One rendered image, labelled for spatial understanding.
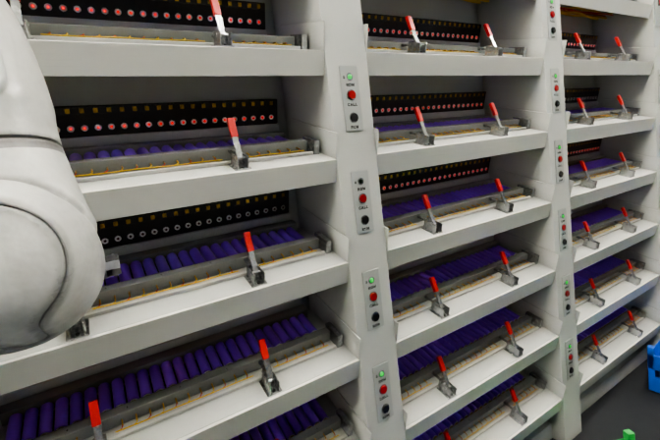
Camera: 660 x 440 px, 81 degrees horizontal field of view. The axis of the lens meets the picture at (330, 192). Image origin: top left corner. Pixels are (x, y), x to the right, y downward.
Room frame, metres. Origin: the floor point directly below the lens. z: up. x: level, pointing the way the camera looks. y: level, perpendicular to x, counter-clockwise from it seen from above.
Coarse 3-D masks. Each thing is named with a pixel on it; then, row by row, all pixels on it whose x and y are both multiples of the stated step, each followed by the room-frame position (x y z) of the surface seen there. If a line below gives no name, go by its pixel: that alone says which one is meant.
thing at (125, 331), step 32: (256, 224) 0.83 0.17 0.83; (320, 224) 0.81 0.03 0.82; (288, 256) 0.75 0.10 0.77; (320, 256) 0.76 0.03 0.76; (224, 288) 0.64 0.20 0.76; (256, 288) 0.64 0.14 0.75; (288, 288) 0.67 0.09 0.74; (320, 288) 0.71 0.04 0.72; (96, 320) 0.56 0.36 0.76; (128, 320) 0.56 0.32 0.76; (160, 320) 0.56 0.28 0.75; (192, 320) 0.59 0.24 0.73; (224, 320) 0.62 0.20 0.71; (32, 352) 0.49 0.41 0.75; (64, 352) 0.50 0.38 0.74; (96, 352) 0.53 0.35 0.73; (128, 352) 0.55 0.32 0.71; (0, 384) 0.47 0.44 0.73; (32, 384) 0.49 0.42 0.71
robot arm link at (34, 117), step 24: (0, 0) 0.29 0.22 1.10; (0, 24) 0.28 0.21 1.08; (0, 48) 0.27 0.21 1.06; (24, 48) 0.29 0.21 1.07; (0, 72) 0.26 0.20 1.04; (24, 72) 0.28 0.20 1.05; (0, 96) 0.26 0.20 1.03; (24, 96) 0.27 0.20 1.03; (48, 96) 0.30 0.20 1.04; (0, 120) 0.25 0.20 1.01; (24, 120) 0.27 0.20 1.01; (48, 120) 0.29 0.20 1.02
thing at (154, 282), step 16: (304, 240) 0.77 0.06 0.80; (240, 256) 0.70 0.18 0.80; (256, 256) 0.72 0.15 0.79; (272, 256) 0.73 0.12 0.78; (160, 272) 0.64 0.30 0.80; (176, 272) 0.65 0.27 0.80; (192, 272) 0.66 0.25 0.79; (208, 272) 0.67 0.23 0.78; (224, 272) 0.69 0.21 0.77; (112, 288) 0.60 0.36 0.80; (128, 288) 0.61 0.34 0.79; (144, 288) 0.62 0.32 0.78; (160, 288) 0.63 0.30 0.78; (96, 304) 0.59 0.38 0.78; (112, 304) 0.58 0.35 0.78
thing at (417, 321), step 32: (448, 256) 1.11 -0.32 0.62; (480, 256) 1.13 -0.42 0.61; (512, 256) 1.12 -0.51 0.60; (544, 256) 1.12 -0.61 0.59; (416, 288) 0.96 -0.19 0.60; (448, 288) 0.97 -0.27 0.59; (480, 288) 0.99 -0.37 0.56; (512, 288) 1.00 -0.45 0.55; (416, 320) 0.86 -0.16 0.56; (448, 320) 0.87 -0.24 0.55
